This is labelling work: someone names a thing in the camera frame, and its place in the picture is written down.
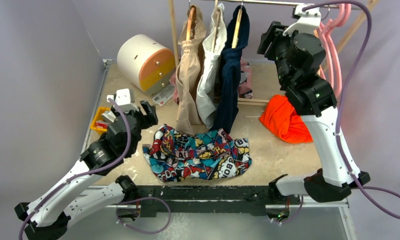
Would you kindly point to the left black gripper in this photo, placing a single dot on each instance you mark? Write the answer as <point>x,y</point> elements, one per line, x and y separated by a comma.
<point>148,120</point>

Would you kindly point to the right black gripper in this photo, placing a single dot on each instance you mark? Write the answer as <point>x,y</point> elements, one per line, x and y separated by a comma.
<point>267,39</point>

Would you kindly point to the colourful comic print shorts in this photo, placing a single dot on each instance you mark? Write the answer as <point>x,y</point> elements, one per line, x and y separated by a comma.
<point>176,157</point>

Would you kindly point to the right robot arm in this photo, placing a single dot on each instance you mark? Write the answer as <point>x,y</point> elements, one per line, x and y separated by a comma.
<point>297,58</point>

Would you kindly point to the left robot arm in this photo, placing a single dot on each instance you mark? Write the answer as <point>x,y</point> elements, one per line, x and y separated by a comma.
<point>52,214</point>

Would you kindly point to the navy hanging shorts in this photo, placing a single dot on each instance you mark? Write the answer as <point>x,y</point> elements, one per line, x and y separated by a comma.
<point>230,71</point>

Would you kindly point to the beige hanging shorts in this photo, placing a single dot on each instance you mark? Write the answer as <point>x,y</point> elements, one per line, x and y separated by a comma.
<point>188,73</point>

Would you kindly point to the pink plastic hanger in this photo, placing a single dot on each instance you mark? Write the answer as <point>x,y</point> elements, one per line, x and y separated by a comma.
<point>323,32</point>

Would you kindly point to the white hanging shorts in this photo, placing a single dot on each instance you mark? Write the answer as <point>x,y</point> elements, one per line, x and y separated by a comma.
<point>213,46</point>

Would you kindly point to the paper label card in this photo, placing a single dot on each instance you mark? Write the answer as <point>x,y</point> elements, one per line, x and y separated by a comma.
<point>164,95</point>

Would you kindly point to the yellow plastic bin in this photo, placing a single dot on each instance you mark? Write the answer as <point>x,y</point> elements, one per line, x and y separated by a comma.
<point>98,124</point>

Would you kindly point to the white round drawer cabinet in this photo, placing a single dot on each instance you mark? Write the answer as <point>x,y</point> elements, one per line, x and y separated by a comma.
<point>148,64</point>

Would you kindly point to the pink patterned garment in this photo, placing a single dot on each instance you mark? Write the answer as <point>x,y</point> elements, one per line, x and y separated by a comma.
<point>245,85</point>

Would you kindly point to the orange garment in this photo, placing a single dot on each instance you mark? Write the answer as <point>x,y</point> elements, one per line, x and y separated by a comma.
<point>281,119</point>

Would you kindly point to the wooden clothes rack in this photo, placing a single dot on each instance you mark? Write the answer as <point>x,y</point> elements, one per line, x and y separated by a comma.
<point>371,4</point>

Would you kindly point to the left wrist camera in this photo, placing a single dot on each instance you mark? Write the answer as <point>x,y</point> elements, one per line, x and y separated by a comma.
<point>125,99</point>

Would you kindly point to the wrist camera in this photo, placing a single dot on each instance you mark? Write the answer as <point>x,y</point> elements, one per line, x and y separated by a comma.
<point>125,99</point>
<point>307,21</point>

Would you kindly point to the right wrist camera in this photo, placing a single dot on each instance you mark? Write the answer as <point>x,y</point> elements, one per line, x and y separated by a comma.
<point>307,21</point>

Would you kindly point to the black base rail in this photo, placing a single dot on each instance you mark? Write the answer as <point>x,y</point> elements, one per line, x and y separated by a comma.
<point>255,200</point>

